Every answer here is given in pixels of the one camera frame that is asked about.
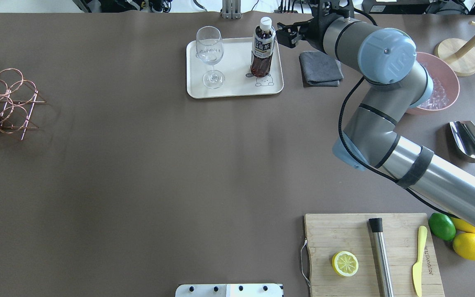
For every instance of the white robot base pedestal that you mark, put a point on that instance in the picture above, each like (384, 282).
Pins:
(230, 290)

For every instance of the yellow plastic knife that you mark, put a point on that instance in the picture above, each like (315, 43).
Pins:
(417, 267)

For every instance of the yellow lemon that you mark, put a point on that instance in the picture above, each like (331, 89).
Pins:
(462, 225)
(464, 245)

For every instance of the copper wire bottle basket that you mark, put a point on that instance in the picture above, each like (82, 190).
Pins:
(18, 98)

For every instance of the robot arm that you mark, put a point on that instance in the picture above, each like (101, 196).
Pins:
(386, 59)

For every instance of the yellow lemon upper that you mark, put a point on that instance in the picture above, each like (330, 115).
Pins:
(462, 225)

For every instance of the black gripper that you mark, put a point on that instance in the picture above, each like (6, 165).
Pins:
(314, 31)

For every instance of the cream rabbit tray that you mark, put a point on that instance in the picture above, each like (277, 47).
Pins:
(235, 66)

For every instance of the clear wine glass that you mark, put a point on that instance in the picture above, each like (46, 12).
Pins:
(209, 49)

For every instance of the wooden cup tree stand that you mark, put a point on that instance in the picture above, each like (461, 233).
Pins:
(459, 54)

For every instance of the steel ice scoop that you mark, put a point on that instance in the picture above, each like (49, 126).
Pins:
(464, 137)

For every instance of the steel muddler black tip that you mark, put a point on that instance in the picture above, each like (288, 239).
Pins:
(384, 274)

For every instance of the green lime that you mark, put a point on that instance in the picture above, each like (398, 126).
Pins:
(442, 226)

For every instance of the yellow lemon lower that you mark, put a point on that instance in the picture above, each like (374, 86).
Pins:
(464, 245)

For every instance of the bamboo cutting board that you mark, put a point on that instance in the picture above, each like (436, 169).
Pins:
(327, 234)

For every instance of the pink bowl of ice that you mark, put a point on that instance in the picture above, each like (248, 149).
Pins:
(446, 85)

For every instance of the grey folded cloth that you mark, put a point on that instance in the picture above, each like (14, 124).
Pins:
(320, 70)

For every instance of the half lemon slice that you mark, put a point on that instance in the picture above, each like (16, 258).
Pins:
(345, 263)

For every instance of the tea bottle white cap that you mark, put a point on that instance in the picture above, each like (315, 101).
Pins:
(262, 48)

